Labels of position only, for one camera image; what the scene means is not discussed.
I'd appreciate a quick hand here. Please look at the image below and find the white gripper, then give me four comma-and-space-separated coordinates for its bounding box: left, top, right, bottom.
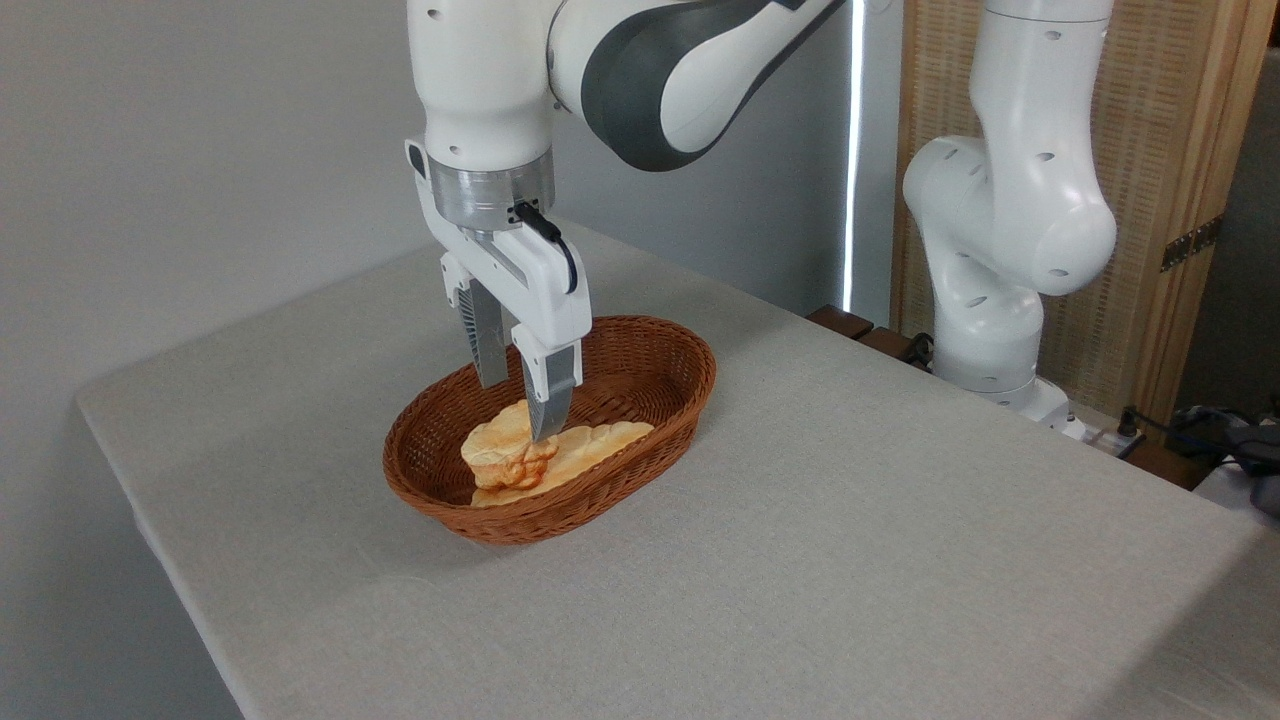
404, 137, 594, 444

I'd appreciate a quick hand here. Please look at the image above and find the round puffy bread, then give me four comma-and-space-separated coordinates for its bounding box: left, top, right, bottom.
460, 399, 562, 492

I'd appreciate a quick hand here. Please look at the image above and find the long flat bread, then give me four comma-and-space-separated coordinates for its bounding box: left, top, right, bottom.
470, 421, 656, 509

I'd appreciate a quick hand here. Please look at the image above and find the brown oval wicker basket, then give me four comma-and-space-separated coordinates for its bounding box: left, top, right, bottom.
382, 315, 718, 546

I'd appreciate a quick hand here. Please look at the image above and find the dark brown wooden block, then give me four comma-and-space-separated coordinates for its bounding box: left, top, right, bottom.
805, 304, 933, 369

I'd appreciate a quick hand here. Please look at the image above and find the metal screen hinge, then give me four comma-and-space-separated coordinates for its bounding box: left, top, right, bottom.
1160, 214, 1224, 273

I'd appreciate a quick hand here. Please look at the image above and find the wooden rattan folding screen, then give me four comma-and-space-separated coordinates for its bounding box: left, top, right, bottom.
889, 0, 1280, 427

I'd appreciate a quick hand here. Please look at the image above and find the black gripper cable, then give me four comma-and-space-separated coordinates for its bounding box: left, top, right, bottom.
509, 201, 580, 296

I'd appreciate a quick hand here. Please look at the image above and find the black cable bundle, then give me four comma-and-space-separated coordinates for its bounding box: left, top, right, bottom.
1118, 396, 1280, 519

